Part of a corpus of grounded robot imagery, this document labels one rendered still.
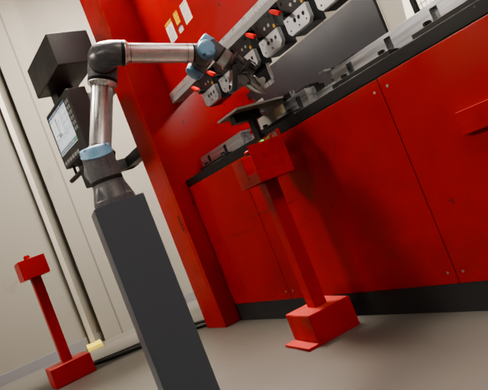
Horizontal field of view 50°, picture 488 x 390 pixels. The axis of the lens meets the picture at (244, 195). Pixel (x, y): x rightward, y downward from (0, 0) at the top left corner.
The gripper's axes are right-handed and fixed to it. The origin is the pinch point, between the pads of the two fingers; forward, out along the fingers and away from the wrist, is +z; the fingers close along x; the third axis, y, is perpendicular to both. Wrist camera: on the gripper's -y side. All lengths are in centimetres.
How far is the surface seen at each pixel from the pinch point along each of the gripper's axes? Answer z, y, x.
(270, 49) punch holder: -8.2, 15.6, -6.3
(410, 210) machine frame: 54, -37, -57
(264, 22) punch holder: -17.1, 23.0, -8.6
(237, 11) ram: -28.7, 29.7, 6.0
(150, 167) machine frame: -15, -23, 108
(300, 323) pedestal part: 58, -80, -10
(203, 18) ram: -39, 33, 33
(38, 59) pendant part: -106, 0, 127
